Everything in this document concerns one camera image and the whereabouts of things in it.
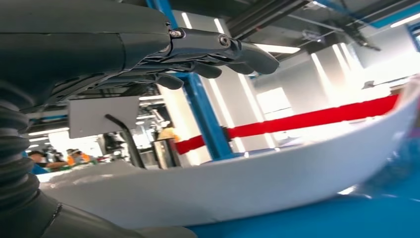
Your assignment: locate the red barrier belt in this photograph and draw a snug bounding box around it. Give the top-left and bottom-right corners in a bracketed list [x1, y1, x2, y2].
[175, 94, 399, 155]

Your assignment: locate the grey flat panel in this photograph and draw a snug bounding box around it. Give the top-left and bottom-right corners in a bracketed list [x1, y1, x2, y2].
[68, 96, 140, 139]

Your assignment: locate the blue metal shelf rack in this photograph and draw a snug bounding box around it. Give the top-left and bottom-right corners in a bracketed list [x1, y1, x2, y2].
[146, 0, 420, 238]

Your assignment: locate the black bent tube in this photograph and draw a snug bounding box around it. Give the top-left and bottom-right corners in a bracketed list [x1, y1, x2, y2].
[105, 114, 147, 170]

